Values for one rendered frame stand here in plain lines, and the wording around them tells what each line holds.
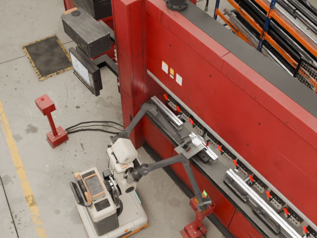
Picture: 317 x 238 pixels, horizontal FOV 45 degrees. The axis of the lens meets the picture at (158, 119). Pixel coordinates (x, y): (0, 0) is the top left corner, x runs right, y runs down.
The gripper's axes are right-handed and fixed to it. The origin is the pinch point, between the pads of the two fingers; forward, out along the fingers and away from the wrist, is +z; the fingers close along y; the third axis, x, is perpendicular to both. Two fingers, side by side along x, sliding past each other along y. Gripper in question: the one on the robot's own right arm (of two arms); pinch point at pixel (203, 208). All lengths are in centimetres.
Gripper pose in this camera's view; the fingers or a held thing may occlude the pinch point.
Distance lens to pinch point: 389.5
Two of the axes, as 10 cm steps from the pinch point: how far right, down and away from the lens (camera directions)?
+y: 8.4, -5.4, 1.0
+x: -5.0, -6.9, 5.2
